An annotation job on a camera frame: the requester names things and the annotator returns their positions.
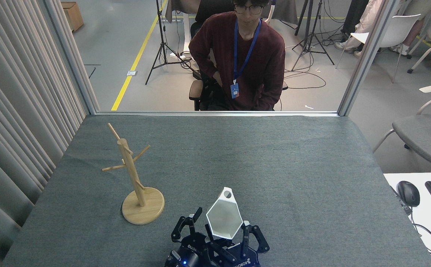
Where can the black office chair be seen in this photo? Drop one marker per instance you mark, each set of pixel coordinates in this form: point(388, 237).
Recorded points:
point(196, 91)

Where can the black computer mouse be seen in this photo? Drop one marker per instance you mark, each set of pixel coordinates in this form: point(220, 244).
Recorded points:
point(408, 193)

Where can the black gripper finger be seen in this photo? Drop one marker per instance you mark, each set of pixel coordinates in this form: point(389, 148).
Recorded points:
point(178, 230)
point(222, 254)
point(244, 244)

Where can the white plastic chair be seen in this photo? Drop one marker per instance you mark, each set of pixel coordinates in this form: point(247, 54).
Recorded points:
point(404, 29)

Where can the black slim device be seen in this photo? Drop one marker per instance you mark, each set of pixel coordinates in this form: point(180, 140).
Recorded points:
point(401, 202)

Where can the metal floor socket plate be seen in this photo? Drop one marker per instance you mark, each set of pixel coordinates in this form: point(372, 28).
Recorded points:
point(132, 73)

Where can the silver frame post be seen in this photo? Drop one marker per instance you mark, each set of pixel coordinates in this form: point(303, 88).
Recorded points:
point(363, 59)
point(72, 55)

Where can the black tripod stand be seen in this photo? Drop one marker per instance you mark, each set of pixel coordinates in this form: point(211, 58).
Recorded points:
point(312, 40)
point(162, 40)

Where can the white desk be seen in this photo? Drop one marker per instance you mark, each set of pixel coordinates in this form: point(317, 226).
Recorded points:
point(430, 230)

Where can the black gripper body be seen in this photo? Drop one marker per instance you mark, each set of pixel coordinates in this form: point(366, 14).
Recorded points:
point(189, 252)
point(243, 262)

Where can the white hexagonal cup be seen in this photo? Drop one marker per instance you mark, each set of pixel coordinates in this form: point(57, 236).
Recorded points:
point(224, 218)

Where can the silver frame rail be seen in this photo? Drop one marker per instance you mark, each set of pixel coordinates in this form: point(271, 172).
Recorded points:
point(215, 113)

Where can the seated person's right hand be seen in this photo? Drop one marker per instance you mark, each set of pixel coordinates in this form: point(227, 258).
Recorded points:
point(218, 79)

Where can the seated person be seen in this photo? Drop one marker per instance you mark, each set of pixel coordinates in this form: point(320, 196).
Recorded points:
point(260, 55)

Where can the beige pleated curtain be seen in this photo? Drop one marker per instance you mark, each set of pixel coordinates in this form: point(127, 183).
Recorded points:
point(11, 111)

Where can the wooden cup rack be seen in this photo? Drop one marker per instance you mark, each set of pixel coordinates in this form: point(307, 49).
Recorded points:
point(143, 211)

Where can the person in white clothes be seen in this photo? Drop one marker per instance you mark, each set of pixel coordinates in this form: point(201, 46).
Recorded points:
point(367, 22)

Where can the grey padded chair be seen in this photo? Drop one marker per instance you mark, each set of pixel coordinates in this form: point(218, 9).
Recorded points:
point(423, 137)

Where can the brown cardboard box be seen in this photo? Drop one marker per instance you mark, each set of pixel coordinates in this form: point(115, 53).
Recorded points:
point(73, 16)

